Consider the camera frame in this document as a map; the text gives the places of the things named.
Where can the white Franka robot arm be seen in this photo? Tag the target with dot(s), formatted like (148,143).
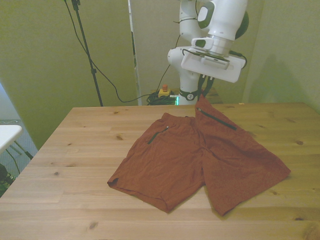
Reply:
(186,30)

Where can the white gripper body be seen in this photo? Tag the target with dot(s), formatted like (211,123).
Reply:
(220,75)

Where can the wrist camera with black bracket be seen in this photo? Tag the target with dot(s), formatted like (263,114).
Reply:
(216,64)

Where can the white vertical wall strip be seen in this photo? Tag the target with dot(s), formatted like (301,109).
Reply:
(137,85)

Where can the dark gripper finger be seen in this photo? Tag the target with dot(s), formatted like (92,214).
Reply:
(201,85)
(208,86)

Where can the dark green plant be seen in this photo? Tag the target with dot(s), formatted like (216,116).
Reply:
(5,177)

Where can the black tripod stand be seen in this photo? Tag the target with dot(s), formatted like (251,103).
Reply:
(93,70)

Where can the yellow emergency stop button box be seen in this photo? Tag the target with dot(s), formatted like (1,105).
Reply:
(163,93)

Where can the white side table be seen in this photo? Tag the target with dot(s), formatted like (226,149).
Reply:
(8,136)

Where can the rust red shorts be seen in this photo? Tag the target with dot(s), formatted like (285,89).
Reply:
(175,162)

